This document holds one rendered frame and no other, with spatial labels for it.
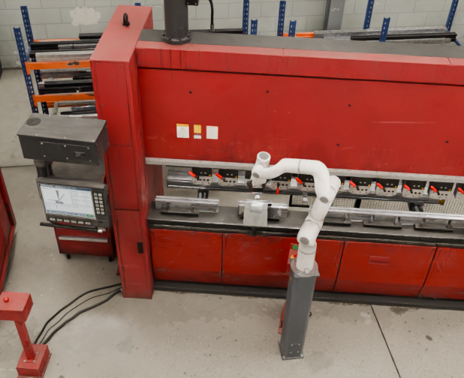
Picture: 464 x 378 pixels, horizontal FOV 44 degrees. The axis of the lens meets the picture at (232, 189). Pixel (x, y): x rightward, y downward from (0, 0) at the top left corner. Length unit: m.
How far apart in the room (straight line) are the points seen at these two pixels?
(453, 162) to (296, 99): 1.25
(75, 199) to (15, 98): 4.27
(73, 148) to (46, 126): 0.24
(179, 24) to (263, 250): 1.95
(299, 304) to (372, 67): 1.74
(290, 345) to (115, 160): 1.96
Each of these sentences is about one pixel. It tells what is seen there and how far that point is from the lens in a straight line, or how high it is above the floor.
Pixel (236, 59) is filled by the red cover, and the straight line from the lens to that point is 3.82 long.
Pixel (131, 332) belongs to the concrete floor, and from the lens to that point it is 5.00.
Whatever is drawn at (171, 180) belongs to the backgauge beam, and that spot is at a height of 0.97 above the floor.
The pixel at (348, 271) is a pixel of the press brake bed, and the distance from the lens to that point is 4.95.
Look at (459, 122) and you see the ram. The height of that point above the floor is 1.86.
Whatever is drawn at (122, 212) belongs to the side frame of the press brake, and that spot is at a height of 1.02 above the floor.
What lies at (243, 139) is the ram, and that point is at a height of 1.61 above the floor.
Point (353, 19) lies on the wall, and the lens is 8.83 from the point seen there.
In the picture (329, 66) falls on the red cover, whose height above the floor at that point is 2.24.
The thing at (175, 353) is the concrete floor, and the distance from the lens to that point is 4.85.
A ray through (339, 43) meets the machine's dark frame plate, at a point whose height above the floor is 2.30.
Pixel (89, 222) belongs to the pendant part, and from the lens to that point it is 4.05.
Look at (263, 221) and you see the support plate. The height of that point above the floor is 1.00.
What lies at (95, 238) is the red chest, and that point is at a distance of 5.28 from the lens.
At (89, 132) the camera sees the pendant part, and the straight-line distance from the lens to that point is 3.71.
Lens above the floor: 4.02
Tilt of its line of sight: 40 degrees down
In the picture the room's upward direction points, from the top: 2 degrees clockwise
